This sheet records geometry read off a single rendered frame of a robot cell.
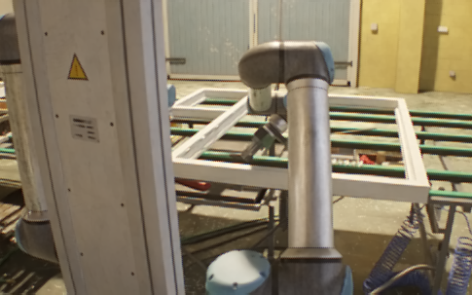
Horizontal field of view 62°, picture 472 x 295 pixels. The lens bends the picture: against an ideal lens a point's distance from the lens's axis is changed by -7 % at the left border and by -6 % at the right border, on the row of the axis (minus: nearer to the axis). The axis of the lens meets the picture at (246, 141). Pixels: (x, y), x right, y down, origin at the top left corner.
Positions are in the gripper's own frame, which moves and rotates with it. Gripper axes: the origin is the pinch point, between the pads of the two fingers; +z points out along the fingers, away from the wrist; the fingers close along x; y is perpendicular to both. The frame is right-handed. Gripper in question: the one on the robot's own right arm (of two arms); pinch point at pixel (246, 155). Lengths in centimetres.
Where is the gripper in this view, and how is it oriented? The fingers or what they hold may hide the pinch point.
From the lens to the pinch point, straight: 180.8
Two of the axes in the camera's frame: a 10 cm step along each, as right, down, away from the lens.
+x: -2.4, -3.0, -9.2
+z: -7.0, 7.1, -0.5
